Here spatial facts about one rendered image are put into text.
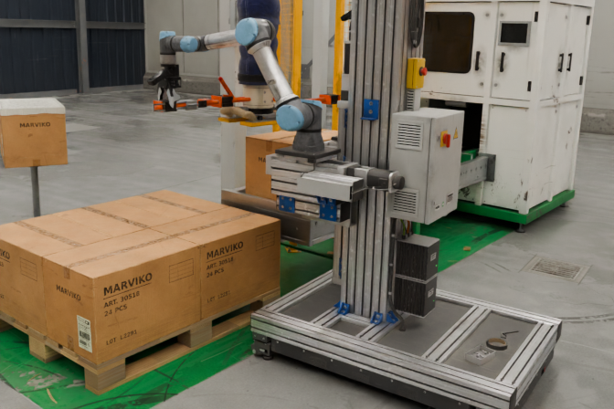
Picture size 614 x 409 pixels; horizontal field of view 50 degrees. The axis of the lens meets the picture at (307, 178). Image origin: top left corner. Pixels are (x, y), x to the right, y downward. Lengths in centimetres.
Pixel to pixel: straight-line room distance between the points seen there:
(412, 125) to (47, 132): 277
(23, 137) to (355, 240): 255
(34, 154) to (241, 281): 193
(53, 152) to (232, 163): 126
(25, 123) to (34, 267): 168
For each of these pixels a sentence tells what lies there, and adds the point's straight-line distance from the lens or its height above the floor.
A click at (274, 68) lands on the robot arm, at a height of 141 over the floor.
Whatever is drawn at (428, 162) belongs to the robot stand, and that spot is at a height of 104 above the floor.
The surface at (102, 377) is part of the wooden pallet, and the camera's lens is 312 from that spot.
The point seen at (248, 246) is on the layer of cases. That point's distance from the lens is 351.
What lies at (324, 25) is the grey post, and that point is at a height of 162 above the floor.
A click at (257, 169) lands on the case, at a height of 76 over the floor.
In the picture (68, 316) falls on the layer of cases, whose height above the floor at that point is 31.
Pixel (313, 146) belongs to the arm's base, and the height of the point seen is 106.
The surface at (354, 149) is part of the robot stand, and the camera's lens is 306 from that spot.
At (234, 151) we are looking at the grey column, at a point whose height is 68.
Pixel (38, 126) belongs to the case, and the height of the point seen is 89.
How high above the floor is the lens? 158
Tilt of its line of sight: 13 degrees down
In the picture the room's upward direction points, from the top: 1 degrees clockwise
